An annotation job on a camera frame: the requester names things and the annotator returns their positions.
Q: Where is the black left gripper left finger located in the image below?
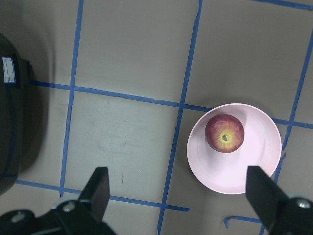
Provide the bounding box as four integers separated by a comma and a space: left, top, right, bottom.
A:
0, 167, 115, 235

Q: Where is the dark grey rice cooker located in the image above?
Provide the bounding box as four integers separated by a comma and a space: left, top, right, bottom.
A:
0, 34, 31, 195

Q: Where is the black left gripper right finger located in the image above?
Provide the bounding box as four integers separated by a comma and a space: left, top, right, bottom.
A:
246, 166, 313, 235

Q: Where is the red apple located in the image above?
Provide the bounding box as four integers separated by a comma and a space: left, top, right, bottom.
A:
205, 114, 245, 153

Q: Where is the pink plate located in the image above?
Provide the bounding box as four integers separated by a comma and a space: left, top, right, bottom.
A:
186, 103, 282, 194

